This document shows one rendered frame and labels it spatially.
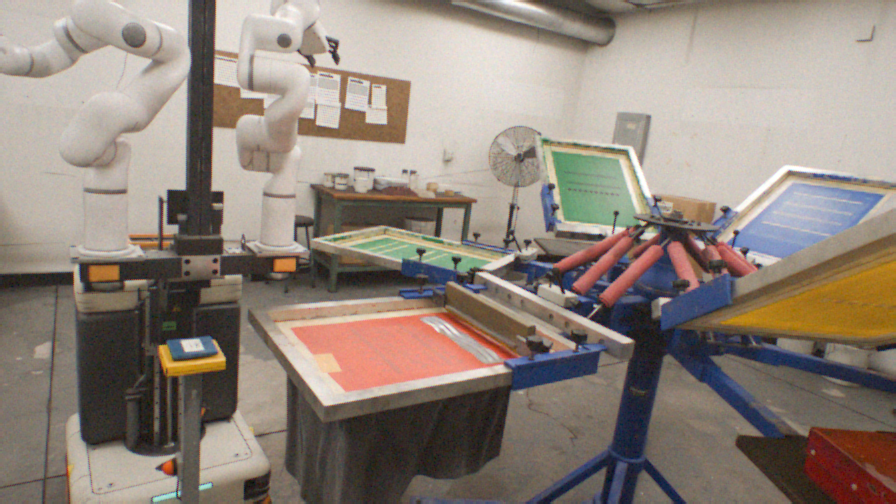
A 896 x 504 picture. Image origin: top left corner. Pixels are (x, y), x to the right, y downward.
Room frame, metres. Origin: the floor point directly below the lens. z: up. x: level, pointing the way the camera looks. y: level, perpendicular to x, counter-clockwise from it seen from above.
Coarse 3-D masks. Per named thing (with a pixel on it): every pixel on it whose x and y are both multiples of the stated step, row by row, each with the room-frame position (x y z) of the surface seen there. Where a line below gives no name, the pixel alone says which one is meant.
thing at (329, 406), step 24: (264, 312) 1.46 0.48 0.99; (288, 312) 1.50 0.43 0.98; (312, 312) 1.54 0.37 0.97; (336, 312) 1.59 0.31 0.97; (360, 312) 1.63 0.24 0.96; (264, 336) 1.34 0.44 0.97; (552, 336) 1.55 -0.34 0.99; (288, 360) 1.18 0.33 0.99; (312, 384) 1.08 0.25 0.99; (408, 384) 1.13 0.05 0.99; (432, 384) 1.14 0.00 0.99; (456, 384) 1.18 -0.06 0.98; (480, 384) 1.22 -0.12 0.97; (504, 384) 1.26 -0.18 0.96; (336, 408) 1.01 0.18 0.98; (360, 408) 1.04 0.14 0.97; (384, 408) 1.07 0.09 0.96
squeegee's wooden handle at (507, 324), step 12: (456, 288) 1.69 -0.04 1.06; (456, 300) 1.69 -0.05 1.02; (468, 300) 1.63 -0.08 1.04; (480, 300) 1.59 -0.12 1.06; (468, 312) 1.63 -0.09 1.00; (480, 312) 1.58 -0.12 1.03; (492, 312) 1.54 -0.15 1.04; (504, 312) 1.50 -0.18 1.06; (492, 324) 1.53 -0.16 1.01; (504, 324) 1.49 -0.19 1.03; (516, 324) 1.45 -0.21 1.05; (528, 324) 1.42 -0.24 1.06; (504, 336) 1.48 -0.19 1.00
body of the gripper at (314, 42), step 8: (312, 24) 1.83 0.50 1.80; (320, 24) 1.85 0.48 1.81; (304, 32) 1.83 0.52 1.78; (312, 32) 1.83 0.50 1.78; (320, 32) 1.84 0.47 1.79; (304, 40) 1.86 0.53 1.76; (312, 40) 1.85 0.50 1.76; (320, 40) 1.85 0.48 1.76; (304, 48) 1.88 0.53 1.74; (312, 48) 1.88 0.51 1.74; (320, 48) 1.87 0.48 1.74; (328, 48) 1.88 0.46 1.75
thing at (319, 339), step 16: (368, 320) 1.59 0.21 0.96; (384, 320) 1.60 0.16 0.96; (400, 320) 1.62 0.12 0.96; (416, 320) 1.64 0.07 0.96; (448, 320) 1.67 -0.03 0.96; (304, 336) 1.41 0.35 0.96; (320, 336) 1.42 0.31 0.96; (336, 336) 1.43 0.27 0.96; (432, 336) 1.52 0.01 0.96; (320, 352) 1.32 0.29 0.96; (336, 352) 1.33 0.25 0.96
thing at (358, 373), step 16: (480, 336) 1.57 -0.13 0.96; (352, 352) 1.34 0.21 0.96; (464, 352) 1.43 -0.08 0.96; (496, 352) 1.46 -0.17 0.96; (512, 352) 1.47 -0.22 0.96; (352, 368) 1.25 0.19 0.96; (368, 368) 1.26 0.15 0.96; (432, 368) 1.30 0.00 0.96; (448, 368) 1.32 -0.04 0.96; (464, 368) 1.33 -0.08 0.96; (480, 368) 1.34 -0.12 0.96; (352, 384) 1.17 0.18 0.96; (368, 384) 1.18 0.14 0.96; (384, 384) 1.19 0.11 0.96
